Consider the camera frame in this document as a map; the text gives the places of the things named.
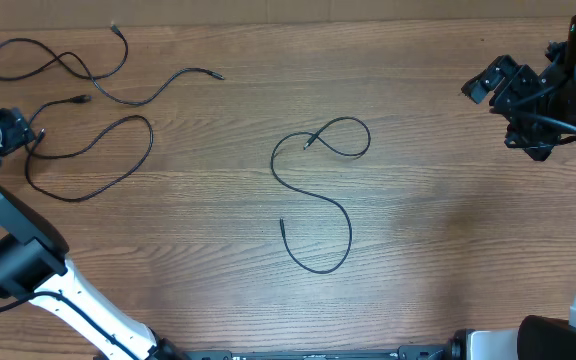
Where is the black thin cable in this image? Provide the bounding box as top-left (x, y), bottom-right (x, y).
top-left (270, 116), bottom-right (372, 275)
top-left (0, 22), bottom-right (225, 108)

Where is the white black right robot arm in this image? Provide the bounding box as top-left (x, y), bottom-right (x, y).
top-left (447, 33), bottom-right (576, 360)

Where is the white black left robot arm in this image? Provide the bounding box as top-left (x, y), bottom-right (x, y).
top-left (0, 108), bottom-right (179, 360)

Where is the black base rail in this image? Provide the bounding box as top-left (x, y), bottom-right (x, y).
top-left (185, 344), bottom-right (462, 360)

